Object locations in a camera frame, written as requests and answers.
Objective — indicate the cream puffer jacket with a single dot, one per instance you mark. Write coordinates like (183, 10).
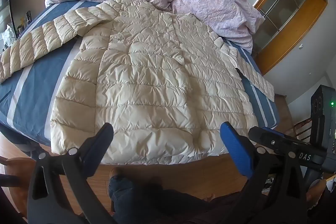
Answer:
(147, 82)

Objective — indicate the blue striped bed sheet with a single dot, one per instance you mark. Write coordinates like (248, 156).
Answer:
(39, 82)

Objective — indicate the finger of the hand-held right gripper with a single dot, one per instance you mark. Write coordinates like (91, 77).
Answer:
(286, 145)

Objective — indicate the person's right hand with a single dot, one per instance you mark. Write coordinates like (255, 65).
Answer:
(316, 191)

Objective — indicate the dark wooden chair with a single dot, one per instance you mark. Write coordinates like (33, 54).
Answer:
(11, 169)

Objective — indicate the wooden wardrobe with glass doors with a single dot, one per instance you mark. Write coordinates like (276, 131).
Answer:
(286, 3)

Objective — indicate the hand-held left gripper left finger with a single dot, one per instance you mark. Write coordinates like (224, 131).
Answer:
(99, 146)

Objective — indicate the wooden bed frame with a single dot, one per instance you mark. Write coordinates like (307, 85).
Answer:
(199, 174)

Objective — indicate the wooden slatted chair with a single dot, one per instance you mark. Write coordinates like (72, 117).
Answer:
(302, 129)

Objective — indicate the clutter on shelf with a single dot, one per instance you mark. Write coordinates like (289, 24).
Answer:
(11, 32)

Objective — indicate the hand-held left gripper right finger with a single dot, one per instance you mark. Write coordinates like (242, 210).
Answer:
(236, 148)

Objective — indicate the person's leg in dark pants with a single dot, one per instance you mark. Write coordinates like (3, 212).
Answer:
(162, 200)

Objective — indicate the white wall socket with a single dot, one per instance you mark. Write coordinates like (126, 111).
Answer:
(302, 46)

